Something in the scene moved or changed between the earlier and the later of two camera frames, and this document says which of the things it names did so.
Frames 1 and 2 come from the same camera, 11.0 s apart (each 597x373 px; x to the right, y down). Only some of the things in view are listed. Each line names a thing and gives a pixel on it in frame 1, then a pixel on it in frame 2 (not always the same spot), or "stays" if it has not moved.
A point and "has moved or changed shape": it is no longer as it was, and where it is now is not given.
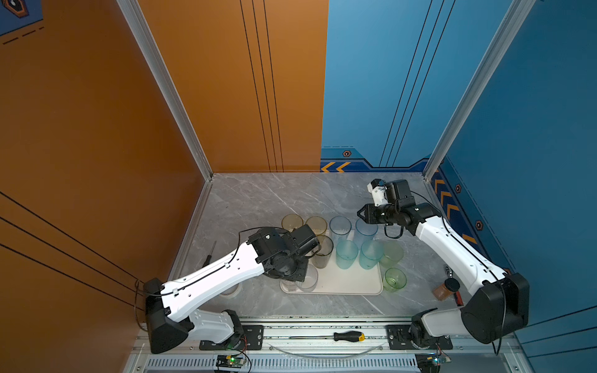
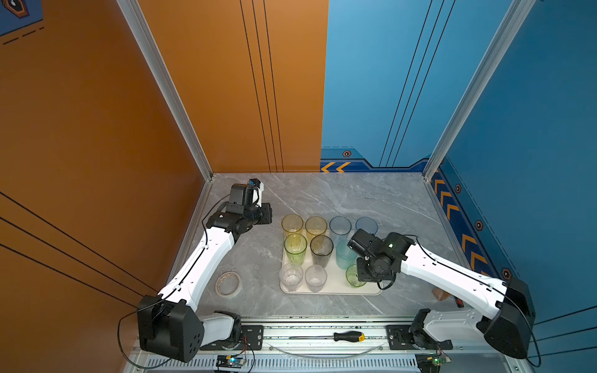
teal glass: (346, 253) stays
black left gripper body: (297, 270) to (257, 216)
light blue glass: (340, 228) stays
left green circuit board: (230, 361) stays
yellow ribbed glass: (290, 221) stays
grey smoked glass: (322, 259) stays
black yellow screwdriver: (342, 336) stays
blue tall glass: (364, 231) stays
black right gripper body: (383, 214) to (368, 272)
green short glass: (394, 280) has moved or changed shape
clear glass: (310, 280) has moved or changed shape
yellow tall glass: (317, 224) stays
